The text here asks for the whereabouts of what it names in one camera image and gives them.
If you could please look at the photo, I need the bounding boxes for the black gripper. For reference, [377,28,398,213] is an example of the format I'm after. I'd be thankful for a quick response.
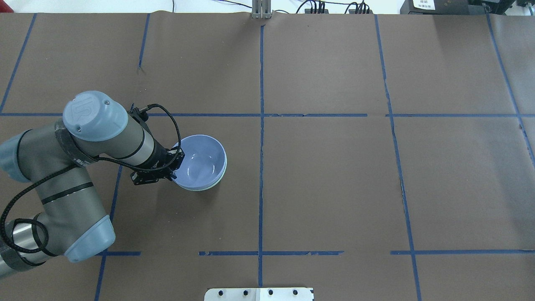
[146,144,185,179]

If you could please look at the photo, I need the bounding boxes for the blue bowl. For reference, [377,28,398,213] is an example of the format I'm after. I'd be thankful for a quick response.
[172,135,227,191]

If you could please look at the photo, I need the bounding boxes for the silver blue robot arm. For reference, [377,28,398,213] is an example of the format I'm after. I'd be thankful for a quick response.
[1,91,185,278]

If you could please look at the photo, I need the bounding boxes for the green bowl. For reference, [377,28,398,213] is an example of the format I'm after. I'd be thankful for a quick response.
[174,156,228,191]

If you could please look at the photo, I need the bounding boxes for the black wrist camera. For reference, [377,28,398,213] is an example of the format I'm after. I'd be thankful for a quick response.
[130,170,173,186]

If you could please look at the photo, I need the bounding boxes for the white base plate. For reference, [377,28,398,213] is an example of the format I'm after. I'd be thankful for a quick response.
[204,287,315,301]

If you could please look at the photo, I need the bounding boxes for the aluminium frame post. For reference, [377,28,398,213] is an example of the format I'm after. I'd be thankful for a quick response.
[251,0,273,19]

